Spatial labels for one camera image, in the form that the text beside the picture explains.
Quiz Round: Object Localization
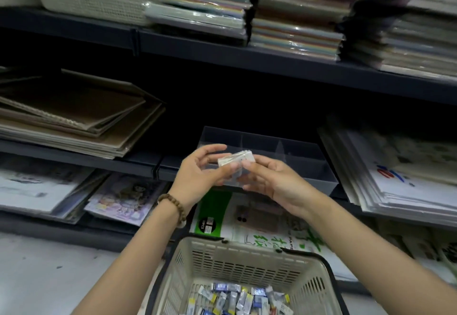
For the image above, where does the beige plastic shopping basket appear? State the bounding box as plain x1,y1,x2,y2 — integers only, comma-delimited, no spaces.
144,234,349,315

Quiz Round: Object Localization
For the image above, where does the white poster paper stack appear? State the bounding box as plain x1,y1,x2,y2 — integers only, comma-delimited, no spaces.
318,116,457,226

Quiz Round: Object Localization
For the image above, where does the person's left forearm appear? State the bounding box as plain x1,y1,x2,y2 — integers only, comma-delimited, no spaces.
71,205,183,315

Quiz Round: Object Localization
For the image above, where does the person's right hand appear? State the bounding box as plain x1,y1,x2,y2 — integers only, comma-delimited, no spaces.
237,155,315,217

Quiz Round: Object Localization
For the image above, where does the green and white paper pack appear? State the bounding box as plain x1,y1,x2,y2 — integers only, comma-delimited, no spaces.
189,189,358,282

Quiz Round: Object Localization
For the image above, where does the brown sketchbook stack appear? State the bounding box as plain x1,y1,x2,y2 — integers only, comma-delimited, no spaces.
0,68,167,160

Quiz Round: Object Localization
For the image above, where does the white eraser bundle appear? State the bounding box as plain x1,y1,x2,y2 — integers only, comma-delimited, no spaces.
218,149,256,169

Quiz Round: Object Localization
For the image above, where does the spiral sketch pad stack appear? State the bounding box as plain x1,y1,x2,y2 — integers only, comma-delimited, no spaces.
0,163,108,225

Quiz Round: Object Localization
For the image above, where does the pile of mixed packaged erasers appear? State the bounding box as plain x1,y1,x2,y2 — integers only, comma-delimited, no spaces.
185,282,293,315

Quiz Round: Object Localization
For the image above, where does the wooden bead bracelet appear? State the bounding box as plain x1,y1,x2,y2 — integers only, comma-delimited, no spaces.
157,193,188,228

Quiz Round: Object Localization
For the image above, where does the clear plastic divided tray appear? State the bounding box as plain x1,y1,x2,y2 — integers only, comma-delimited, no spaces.
195,126,339,194

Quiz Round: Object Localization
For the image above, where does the person's left hand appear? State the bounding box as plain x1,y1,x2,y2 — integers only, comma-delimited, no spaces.
168,144,238,212

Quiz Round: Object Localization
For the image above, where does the person's right forearm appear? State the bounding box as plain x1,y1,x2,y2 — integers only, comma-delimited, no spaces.
303,196,457,315

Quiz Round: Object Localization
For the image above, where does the dark metal shelf unit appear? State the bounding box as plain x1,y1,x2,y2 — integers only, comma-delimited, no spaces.
0,4,457,290

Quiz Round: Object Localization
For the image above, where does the purple cartoon cover book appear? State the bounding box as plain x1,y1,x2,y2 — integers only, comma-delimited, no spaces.
84,181,169,227

